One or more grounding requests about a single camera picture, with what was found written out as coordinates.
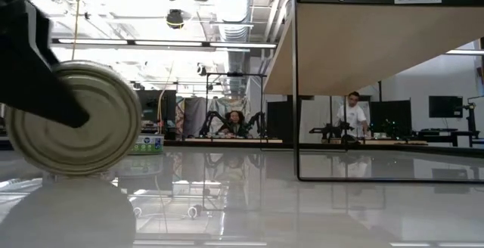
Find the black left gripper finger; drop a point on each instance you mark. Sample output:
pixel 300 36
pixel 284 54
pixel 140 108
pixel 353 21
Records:
pixel 22 78

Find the black background rig frame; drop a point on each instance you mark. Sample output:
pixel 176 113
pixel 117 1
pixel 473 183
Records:
pixel 236 74

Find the blue pink salmon can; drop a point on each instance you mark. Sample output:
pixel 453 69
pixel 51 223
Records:
pixel 102 127

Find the black stand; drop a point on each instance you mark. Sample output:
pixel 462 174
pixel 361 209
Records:
pixel 472 115

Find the black ceiling camera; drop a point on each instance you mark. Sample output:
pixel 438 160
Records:
pixel 201 69
pixel 175 18

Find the black wall monitor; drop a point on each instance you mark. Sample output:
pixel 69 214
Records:
pixel 445 106

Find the seated person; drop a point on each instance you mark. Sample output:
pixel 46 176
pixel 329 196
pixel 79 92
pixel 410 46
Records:
pixel 234 121

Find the colourful patterned cloth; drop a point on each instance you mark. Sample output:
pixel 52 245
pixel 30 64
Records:
pixel 223 104

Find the black partition panel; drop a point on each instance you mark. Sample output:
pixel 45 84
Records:
pixel 280 119
pixel 389 117

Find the standing person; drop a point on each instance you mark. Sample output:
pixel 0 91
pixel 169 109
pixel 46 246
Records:
pixel 353 113

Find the grey hanging cloth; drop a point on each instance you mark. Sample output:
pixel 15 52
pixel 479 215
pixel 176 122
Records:
pixel 194 112

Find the black table frame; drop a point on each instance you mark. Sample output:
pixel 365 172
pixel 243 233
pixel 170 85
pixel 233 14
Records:
pixel 453 150

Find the ceiling light bar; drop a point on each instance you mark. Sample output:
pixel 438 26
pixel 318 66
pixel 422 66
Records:
pixel 242 45

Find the silver ventilation duct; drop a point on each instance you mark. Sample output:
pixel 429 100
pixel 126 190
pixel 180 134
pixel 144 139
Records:
pixel 230 13

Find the black desk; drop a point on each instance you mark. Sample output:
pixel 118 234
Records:
pixel 438 134

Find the green label tuna can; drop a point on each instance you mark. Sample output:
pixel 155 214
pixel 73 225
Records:
pixel 149 144

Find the wooden shelf board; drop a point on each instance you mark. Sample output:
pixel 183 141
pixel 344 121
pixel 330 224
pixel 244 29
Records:
pixel 359 44

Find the black background robot arm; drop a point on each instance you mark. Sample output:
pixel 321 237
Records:
pixel 329 130
pixel 208 121
pixel 257 119

